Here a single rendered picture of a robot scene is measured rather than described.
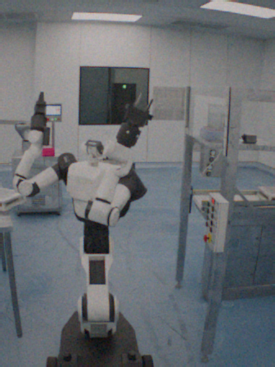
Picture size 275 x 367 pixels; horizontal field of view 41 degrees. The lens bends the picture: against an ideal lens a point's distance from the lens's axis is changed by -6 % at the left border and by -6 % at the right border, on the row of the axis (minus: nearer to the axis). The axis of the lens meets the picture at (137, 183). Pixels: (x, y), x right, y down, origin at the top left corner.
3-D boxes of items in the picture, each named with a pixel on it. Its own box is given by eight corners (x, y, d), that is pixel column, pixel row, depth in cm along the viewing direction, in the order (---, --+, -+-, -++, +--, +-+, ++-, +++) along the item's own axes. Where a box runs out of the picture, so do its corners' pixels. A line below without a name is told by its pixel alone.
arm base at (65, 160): (56, 179, 210) (71, 169, 216) (69, 191, 204) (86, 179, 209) (51, 160, 199) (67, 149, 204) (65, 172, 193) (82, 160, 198)
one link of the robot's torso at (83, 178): (98, 208, 222) (98, 147, 213) (144, 222, 201) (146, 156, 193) (59, 220, 200) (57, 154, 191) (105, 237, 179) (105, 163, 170)
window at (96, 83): (78, 125, 728) (79, 65, 699) (78, 124, 729) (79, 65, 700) (147, 125, 759) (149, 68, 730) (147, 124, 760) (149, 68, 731)
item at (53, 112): (44, 151, 484) (44, 103, 469) (44, 150, 494) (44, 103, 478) (61, 151, 489) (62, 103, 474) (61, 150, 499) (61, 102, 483)
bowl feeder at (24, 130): (14, 155, 455) (13, 125, 446) (16, 151, 489) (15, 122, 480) (51, 154, 466) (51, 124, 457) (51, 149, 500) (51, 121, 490)
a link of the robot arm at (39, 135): (33, 127, 199) (31, 147, 198) (26, 121, 189) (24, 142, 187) (52, 127, 199) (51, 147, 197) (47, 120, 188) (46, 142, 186)
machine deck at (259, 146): (204, 148, 247) (205, 142, 246) (191, 140, 284) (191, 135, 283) (286, 151, 253) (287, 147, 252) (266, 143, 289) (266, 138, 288)
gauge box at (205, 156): (202, 177, 252) (204, 147, 247) (198, 173, 262) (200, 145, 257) (233, 177, 254) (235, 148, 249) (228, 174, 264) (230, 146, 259)
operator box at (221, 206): (213, 253, 182) (218, 202, 176) (205, 239, 199) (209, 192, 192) (224, 252, 183) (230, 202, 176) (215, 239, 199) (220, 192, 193)
